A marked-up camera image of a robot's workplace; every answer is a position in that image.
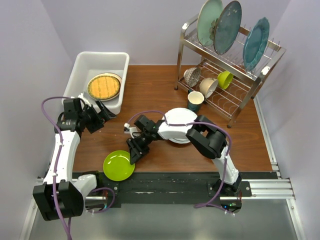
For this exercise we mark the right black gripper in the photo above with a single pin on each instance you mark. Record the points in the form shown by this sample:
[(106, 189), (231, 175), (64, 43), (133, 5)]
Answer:
[(135, 153)]

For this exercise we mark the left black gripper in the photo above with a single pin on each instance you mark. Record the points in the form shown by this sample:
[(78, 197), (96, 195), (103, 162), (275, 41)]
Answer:
[(99, 122)]

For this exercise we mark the lime green plate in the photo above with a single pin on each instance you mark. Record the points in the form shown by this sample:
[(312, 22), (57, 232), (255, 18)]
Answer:
[(117, 166)]

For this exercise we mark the woven bamboo plate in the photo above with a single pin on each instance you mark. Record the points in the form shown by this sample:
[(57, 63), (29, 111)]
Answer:
[(103, 87)]

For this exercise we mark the cream leaf pattern plate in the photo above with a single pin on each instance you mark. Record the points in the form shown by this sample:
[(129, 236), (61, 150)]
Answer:
[(120, 80)]

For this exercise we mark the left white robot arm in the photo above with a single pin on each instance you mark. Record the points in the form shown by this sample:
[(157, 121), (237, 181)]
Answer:
[(59, 196)]

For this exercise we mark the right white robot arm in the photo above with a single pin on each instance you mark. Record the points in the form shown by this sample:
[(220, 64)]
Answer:
[(210, 140)]

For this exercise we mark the white plastic bin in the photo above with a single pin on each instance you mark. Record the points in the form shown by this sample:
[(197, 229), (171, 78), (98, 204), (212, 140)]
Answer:
[(89, 64)]

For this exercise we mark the white blue-rimmed deep plate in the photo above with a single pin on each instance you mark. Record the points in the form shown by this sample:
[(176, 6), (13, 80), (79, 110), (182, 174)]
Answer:
[(180, 116)]

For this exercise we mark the dark green mug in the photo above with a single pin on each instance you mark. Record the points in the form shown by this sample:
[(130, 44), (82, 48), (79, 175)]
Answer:
[(195, 100)]

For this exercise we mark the patterned bowl in rack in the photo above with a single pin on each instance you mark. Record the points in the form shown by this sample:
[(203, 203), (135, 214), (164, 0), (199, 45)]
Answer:
[(192, 76)]

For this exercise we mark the cream bowl in rack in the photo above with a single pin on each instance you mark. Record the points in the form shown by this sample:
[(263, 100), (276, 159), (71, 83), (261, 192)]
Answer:
[(208, 86)]

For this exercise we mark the metal dish rack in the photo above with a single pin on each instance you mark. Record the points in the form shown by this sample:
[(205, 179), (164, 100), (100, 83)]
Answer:
[(231, 61)]

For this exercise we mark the lime green bowl in rack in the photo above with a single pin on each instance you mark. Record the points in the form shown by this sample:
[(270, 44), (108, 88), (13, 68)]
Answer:
[(224, 79)]

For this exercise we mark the blue-grey speckled plate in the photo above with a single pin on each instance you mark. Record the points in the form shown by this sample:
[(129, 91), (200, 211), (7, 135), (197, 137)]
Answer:
[(227, 27)]

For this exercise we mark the mint green plate in rack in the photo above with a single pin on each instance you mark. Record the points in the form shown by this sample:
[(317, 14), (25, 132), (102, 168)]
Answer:
[(207, 19)]

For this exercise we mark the teal scalloped plate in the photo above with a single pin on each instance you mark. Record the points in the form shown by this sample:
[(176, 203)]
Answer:
[(255, 44)]

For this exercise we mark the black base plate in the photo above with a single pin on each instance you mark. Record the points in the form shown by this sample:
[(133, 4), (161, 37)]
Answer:
[(182, 188)]

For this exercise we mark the aluminium rail frame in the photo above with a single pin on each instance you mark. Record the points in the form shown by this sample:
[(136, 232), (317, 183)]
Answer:
[(279, 188)]

